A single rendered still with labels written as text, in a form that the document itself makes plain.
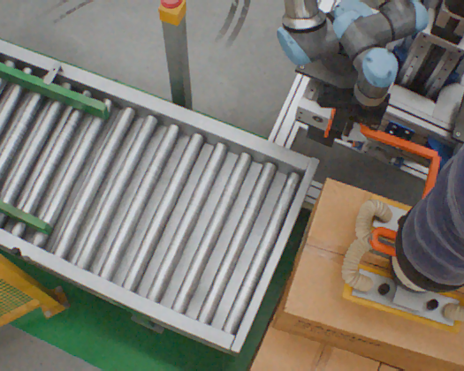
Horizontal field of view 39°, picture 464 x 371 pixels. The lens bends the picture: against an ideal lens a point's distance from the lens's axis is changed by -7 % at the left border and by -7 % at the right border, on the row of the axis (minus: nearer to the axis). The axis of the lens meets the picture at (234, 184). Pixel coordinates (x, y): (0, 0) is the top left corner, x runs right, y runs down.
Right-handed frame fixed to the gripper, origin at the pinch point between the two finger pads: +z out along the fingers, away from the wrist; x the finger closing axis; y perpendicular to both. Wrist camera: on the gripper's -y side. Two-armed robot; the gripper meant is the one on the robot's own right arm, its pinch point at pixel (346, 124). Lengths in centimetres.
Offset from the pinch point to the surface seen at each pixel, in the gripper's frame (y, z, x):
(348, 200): 7.7, 24.1, -10.8
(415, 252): 21.7, -20.3, -32.9
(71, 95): -91, 54, 5
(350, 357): 28, 64, -48
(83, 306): -74, 118, -58
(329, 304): 11.2, 24.1, -40.8
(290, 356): 9, 64, -54
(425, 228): 20.5, -29.9, -30.4
